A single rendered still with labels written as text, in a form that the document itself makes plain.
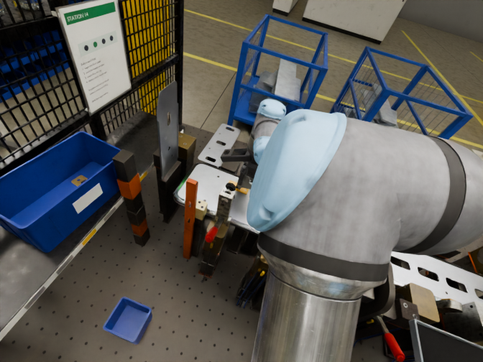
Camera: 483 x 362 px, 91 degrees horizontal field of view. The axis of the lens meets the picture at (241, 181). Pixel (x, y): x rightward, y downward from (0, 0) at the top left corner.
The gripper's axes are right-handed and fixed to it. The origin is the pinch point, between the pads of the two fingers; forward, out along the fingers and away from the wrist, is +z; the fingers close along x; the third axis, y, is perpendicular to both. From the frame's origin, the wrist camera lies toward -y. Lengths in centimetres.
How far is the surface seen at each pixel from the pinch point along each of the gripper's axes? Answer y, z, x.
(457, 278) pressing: 85, 1, -2
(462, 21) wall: 602, 38, 1431
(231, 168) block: -6.1, 4.5, 10.8
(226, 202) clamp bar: 0.0, -17.7, -23.0
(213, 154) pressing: -15.6, 2.7, 13.0
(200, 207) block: -7.7, -4.0, -18.7
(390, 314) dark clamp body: 52, -7, -29
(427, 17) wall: 458, 65, 1419
